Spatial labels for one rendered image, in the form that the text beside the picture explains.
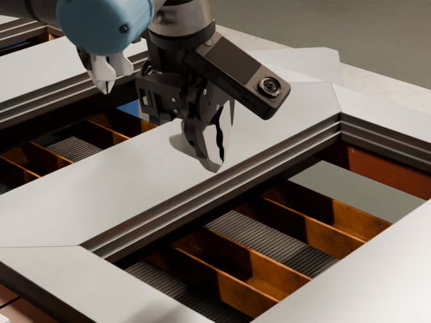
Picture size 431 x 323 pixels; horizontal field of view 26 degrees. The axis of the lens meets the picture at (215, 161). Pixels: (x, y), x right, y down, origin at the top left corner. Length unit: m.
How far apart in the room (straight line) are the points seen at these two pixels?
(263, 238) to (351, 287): 0.68
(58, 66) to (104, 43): 0.93
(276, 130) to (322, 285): 0.43
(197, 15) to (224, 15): 3.76
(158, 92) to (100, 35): 0.21
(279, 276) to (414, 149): 0.30
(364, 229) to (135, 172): 0.41
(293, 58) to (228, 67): 0.99
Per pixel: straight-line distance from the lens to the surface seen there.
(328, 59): 1.98
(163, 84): 1.01
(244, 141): 1.45
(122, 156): 1.41
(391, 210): 3.01
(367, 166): 1.57
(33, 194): 1.33
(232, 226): 1.82
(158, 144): 1.44
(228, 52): 1.00
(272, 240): 1.78
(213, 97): 1.03
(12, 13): 0.91
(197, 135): 1.03
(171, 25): 0.96
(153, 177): 1.35
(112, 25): 0.82
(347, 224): 1.57
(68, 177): 1.36
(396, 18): 4.76
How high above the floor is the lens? 1.50
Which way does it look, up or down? 27 degrees down
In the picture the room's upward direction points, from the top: straight up
